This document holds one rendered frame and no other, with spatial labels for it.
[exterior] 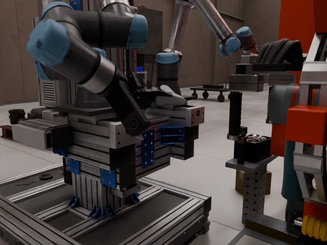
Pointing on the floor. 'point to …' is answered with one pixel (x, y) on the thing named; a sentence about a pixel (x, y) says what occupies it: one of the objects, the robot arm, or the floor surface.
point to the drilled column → (254, 193)
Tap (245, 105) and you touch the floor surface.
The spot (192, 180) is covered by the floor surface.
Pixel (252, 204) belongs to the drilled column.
